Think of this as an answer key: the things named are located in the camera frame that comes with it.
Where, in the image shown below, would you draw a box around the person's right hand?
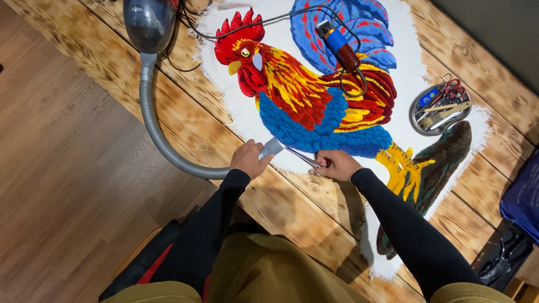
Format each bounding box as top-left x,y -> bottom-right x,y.
308,150 -> 363,183

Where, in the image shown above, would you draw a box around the person's left hand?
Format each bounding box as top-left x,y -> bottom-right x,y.
230,139 -> 275,181

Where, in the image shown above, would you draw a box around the grey vacuum hose with nozzle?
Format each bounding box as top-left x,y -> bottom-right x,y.
138,52 -> 284,181

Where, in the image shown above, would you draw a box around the colourful rooster tufted rug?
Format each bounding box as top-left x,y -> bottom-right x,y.
191,0 -> 492,282

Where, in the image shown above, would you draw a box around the person's olive trousers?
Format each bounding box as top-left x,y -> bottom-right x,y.
101,232 -> 516,303

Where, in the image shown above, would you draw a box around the blue and brown electric clipper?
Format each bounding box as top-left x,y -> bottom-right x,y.
315,19 -> 362,72

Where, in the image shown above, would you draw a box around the black and red bag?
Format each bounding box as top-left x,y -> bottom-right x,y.
99,205 -> 212,302

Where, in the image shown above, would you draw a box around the dark vacuum cleaner body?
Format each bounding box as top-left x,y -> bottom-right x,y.
122,0 -> 180,55

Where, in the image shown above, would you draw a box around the oval metal tray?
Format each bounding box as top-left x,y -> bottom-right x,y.
409,82 -> 472,137

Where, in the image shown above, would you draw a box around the blue tool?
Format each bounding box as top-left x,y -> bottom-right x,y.
419,87 -> 440,107

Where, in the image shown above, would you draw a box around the wooden stick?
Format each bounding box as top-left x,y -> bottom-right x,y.
423,103 -> 458,114

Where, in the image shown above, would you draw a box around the black plastic tray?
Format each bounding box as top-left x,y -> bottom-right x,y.
471,221 -> 536,292

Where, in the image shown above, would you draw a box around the blue bag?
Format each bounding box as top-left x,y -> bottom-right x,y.
499,149 -> 539,245

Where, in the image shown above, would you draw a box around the black power cable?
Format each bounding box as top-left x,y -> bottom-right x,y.
166,0 -> 368,98

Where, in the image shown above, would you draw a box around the wooden-handled brush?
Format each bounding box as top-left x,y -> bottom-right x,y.
419,101 -> 472,129

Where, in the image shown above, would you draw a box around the red-handled scissors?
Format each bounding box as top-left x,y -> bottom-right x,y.
429,78 -> 467,107

